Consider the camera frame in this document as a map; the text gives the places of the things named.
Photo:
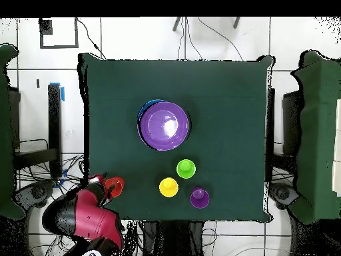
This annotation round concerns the orange cup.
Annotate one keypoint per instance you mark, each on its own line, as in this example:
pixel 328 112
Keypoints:
pixel 117 186

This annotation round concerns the large purple bowl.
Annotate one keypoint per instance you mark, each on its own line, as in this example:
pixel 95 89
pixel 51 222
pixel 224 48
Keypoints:
pixel 163 126

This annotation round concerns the large light blue bowl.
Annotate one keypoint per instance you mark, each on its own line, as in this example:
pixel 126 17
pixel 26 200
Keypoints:
pixel 149 104

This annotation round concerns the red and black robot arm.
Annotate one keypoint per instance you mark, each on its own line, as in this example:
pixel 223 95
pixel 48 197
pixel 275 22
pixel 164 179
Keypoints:
pixel 90 216

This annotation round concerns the black floor stand base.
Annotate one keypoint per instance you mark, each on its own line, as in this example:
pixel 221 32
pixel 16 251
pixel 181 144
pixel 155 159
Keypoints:
pixel 34 192
pixel 282 193

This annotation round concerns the black metal stand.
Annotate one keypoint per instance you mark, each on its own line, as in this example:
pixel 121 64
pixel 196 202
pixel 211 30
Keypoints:
pixel 270 133
pixel 54 128

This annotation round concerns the yellow cup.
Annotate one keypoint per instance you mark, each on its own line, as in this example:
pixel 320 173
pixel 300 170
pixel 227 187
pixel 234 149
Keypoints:
pixel 168 188

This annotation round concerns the green cup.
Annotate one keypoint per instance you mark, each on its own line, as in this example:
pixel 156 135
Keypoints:
pixel 186 169

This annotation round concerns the black equipment box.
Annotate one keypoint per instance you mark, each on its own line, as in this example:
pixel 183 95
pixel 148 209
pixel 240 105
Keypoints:
pixel 15 120
pixel 291 125

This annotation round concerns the side table green cloth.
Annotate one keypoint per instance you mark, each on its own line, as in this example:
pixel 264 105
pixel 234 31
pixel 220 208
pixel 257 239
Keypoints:
pixel 317 133
pixel 5 133

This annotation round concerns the purple cup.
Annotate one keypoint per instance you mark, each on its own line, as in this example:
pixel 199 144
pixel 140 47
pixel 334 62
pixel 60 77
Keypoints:
pixel 199 200

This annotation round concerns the small black floor marker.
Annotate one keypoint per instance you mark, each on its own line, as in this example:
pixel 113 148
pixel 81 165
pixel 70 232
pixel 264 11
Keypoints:
pixel 38 83

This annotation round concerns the dark green tablecloth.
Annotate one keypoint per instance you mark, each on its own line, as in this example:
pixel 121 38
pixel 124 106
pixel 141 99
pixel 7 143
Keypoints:
pixel 226 120

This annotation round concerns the gray square floor frame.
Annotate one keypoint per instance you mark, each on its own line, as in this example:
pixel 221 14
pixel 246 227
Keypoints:
pixel 58 47

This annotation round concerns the camera tripod legs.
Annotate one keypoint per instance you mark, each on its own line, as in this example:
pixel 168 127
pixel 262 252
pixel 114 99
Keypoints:
pixel 176 24

